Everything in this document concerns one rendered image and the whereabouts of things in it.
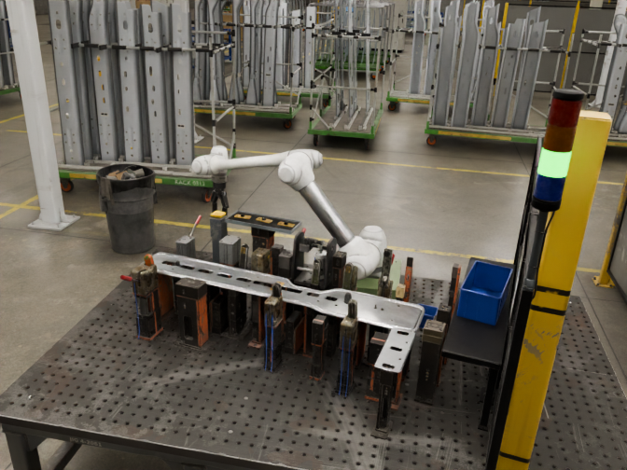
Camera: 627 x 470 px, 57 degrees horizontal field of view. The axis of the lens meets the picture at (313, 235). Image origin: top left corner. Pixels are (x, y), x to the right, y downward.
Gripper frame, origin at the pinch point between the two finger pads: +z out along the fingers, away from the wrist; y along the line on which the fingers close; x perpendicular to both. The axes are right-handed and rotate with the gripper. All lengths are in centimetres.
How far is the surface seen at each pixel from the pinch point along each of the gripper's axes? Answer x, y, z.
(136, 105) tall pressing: 68, -345, -40
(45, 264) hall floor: -64, -203, 83
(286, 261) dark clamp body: -7, 87, 3
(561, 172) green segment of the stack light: -20, 229, -65
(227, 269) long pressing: -30, 70, 8
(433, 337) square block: 10, 167, 13
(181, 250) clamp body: -42, 42, 4
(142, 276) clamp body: -70, 64, 6
